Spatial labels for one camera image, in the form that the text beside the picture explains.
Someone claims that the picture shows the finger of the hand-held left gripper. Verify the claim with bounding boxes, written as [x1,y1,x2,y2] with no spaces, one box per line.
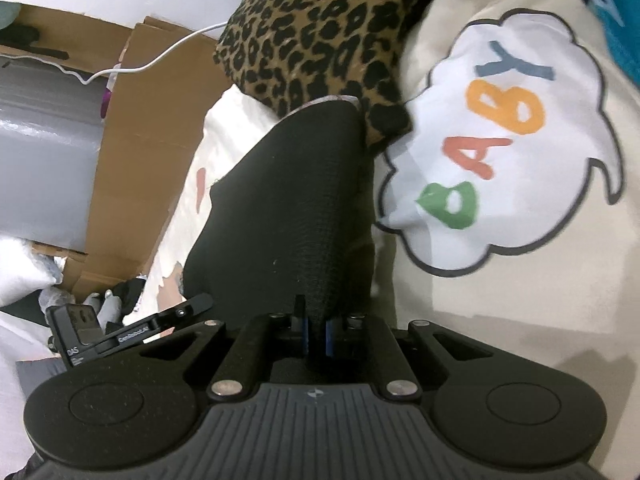
[99,295,216,357]

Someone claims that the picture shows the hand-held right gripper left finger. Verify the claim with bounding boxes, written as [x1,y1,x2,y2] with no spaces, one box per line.
[137,295,308,402]

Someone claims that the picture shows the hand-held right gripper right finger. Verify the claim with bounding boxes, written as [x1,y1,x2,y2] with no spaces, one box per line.
[325,313,501,402]

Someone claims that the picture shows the black shorts bear-print trim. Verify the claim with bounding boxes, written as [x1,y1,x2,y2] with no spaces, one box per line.
[182,96,376,356]

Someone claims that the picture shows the black garment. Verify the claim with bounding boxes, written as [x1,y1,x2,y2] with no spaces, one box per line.
[112,277,148,318]

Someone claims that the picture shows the clear plastic bag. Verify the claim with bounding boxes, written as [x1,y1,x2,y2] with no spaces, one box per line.
[40,280,81,311]

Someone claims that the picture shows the white pillow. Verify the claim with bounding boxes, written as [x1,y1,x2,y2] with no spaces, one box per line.
[0,237,66,306]

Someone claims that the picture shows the cardboard sheet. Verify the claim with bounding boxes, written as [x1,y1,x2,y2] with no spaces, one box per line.
[62,17,236,301]

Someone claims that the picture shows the cream printed bed sheet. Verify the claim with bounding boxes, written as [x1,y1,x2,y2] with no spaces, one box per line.
[122,0,640,480]

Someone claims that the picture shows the grey cabinet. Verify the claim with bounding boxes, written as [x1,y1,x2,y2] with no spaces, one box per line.
[0,55,108,256]

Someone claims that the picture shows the brown panel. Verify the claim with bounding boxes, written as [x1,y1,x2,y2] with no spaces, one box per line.
[0,2,146,78]

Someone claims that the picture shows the leopard print garment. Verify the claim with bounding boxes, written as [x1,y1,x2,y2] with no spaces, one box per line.
[214,0,431,153]

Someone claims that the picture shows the teal patterned blanket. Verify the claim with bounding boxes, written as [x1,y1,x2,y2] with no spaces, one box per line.
[557,0,640,71]

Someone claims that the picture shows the white cable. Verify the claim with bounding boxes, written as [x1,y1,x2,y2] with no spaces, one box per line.
[0,22,231,86]

